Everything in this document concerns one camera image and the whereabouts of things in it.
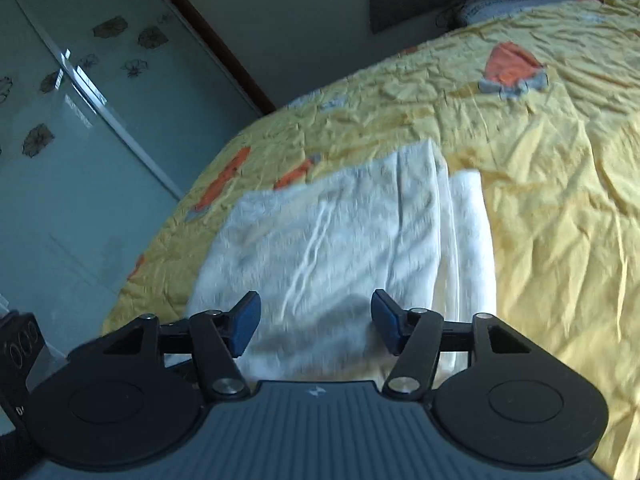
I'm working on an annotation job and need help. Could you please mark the glass wardrobe door flower prints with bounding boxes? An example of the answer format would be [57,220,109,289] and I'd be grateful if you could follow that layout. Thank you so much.
[0,0,278,341]

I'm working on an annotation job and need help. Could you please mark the yellow bed sheet orange prints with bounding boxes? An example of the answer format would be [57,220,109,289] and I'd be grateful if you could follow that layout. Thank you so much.
[100,0,640,477]

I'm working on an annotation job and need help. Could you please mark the white textured blanket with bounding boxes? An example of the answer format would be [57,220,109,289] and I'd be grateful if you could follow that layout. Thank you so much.
[165,139,498,382]

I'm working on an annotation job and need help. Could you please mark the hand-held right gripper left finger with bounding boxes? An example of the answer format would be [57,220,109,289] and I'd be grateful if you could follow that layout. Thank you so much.
[102,291,262,402]

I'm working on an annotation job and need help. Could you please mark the black cable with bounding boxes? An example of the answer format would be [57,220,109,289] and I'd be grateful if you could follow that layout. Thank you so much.
[434,2,466,30]

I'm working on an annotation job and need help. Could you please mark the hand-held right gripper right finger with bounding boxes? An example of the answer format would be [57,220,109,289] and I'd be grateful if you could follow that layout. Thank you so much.
[371,288,532,402]

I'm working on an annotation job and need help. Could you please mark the white printed pillow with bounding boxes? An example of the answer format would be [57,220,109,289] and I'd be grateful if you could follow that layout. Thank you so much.
[457,0,640,26]

